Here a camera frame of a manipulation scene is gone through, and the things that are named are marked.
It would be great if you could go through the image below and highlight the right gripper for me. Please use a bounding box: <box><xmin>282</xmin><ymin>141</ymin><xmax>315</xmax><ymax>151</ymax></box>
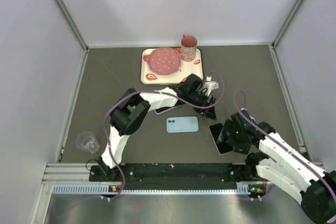
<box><xmin>217</xmin><ymin>119</ymin><xmax>250</xmax><ymax>154</ymax></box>

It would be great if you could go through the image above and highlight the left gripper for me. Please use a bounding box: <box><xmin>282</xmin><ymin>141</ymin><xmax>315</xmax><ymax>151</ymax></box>
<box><xmin>187</xmin><ymin>91</ymin><xmax>217</xmax><ymax>121</ymax></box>

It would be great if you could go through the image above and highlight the silver-edged black phone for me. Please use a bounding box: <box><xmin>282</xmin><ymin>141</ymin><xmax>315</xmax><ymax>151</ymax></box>
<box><xmin>209</xmin><ymin>123</ymin><xmax>233</xmax><ymax>155</ymax></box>

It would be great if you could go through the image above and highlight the light blue phone case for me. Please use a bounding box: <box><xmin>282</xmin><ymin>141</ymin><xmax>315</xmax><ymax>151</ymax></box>
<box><xmin>166</xmin><ymin>116</ymin><xmax>199</xmax><ymax>133</ymax></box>

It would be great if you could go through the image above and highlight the lavender phone case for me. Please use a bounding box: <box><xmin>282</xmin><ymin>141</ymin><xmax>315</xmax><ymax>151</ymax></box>
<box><xmin>154</xmin><ymin>104</ymin><xmax>183</xmax><ymax>116</ymax></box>

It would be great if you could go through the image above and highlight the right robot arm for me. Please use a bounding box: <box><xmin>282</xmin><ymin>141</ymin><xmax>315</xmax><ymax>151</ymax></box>
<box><xmin>213</xmin><ymin>109</ymin><xmax>335</xmax><ymax>223</ymax></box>

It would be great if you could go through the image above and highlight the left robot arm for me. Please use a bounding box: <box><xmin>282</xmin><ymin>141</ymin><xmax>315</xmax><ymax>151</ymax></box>
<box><xmin>98</xmin><ymin>74</ymin><xmax>219</xmax><ymax>180</ymax></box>

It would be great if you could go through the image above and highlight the strawberry print tray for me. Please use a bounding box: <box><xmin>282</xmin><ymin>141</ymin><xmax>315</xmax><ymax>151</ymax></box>
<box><xmin>140</xmin><ymin>48</ymin><xmax>204</xmax><ymax>85</ymax></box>

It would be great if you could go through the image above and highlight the pink polka dot plate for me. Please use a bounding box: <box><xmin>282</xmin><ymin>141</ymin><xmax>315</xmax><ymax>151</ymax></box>
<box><xmin>147</xmin><ymin>47</ymin><xmax>182</xmax><ymax>75</ymax></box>

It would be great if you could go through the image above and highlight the pink floral mug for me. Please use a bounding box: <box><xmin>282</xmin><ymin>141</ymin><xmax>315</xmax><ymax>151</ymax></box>
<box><xmin>181</xmin><ymin>34</ymin><xmax>197</xmax><ymax>61</ymax></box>

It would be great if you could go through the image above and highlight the clear glass cup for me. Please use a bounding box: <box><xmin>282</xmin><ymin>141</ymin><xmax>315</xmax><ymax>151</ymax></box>
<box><xmin>76</xmin><ymin>132</ymin><xmax>100</xmax><ymax>154</ymax></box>

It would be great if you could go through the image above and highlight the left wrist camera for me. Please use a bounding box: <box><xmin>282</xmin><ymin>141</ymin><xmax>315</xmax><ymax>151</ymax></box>
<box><xmin>202</xmin><ymin>76</ymin><xmax>219</xmax><ymax>96</ymax></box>

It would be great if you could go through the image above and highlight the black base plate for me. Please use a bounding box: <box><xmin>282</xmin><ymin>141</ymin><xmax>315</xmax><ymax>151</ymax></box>
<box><xmin>89</xmin><ymin>163</ymin><xmax>264</xmax><ymax>190</ymax></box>

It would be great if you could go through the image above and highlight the slotted cable duct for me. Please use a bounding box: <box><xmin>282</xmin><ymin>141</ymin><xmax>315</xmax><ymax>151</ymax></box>
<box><xmin>52</xmin><ymin>182</ymin><xmax>256</xmax><ymax>195</ymax></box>

